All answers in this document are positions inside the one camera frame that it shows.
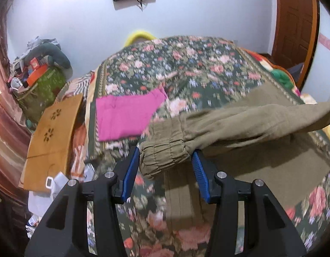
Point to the red and green blanket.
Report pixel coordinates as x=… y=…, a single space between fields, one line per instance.
x=281 y=76

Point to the dark floral blanket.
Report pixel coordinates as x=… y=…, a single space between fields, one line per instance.
x=194 y=72

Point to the brown wooden door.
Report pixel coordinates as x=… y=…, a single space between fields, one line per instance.
x=293 y=18

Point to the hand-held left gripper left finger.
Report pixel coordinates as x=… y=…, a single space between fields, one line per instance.
x=130 y=174

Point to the white shoe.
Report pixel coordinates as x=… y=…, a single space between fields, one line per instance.
x=16 y=84

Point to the pile of grey clothes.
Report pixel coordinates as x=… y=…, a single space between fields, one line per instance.
x=39 y=41

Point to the green fabric storage bag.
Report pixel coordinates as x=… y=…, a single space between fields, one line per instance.
x=44 y=91

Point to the olive green pants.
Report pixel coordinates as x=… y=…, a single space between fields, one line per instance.
x=234 y=128

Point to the small red box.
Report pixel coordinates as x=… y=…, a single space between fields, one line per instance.
x=35 y=63

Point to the grey long pillow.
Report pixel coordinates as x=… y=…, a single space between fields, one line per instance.
x=57 y=56

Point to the white sliding wardrobe door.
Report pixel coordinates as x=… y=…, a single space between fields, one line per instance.
x=325 y=59

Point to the pink folded cloth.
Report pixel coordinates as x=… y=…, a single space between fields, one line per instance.
x=122 y=117

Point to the striped bed sheet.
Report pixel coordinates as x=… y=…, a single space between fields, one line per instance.
x=76 y=85

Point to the orange box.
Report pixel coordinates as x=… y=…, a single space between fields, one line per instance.
x=36 y=75

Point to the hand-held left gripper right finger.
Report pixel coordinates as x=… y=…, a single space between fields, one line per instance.
x=201 y=176

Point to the wooden lap desk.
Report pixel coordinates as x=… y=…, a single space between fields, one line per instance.
x=52 y=139

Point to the reddish brown curtain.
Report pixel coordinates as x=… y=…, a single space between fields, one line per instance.
x=7 y=139

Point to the white crumpled paper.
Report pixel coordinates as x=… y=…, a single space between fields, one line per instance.
x=57 y=182

